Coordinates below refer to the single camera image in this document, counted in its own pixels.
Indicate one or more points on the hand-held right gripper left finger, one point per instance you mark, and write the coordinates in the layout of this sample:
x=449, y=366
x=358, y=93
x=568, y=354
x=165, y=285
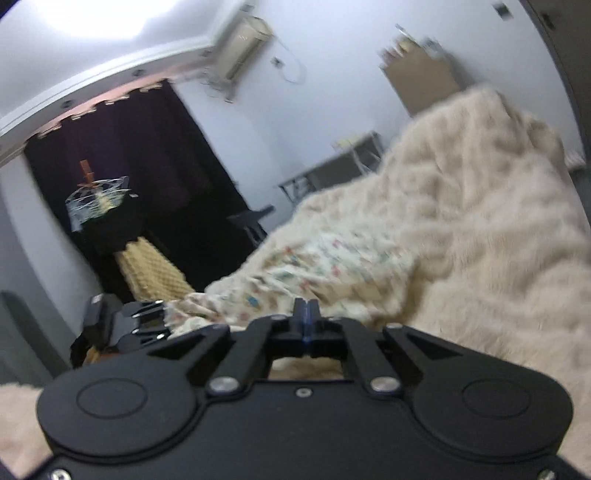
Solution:
x=300, y=325

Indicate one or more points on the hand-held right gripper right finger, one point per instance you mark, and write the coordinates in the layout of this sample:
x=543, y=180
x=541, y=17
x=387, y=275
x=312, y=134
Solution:
x=312, y=325

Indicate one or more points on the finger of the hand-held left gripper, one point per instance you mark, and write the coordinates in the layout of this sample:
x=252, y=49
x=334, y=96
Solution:
x=145, y=310
x=152, y=333

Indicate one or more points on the white printed garment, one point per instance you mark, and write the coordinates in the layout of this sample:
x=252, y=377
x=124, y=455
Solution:
x=300, y=263

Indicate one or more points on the yellow foam mattress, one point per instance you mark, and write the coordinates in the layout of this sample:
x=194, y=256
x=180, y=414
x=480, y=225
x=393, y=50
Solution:
x=152, y=272

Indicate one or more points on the black chair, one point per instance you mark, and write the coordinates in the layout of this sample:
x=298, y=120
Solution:
x=251, y=221

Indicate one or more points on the hanging clip drying rack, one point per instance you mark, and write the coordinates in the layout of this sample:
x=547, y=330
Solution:
x=99, y=198

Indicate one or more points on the grey desk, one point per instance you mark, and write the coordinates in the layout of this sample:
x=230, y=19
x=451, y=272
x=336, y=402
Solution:
x=323, y=170

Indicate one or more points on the dark curtain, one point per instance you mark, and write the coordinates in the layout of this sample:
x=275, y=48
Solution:
x=152, y=152

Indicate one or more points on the yellowish item on desk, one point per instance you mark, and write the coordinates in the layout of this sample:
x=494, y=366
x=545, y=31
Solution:
x=348, y=143

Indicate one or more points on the cream fluffy blanket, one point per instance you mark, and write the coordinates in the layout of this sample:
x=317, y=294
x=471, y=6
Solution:
x=461, y=207

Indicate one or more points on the brown cabinet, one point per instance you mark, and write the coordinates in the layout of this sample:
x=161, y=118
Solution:
x=422, y=81

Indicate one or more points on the white air conditioner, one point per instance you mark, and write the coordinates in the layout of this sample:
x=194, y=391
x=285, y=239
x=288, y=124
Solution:
x=242, y=46

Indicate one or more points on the round ceiling light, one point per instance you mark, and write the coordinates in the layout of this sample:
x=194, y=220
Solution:
x=106, y=14

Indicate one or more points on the small white object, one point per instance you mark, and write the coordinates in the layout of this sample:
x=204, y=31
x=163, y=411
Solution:
x=576, y=159

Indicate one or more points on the dark grey door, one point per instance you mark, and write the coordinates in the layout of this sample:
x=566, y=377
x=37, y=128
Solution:
x=554, y=37

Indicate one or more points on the grey wall switch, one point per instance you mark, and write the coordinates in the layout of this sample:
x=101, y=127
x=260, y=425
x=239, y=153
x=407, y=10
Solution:
x=503, y=10

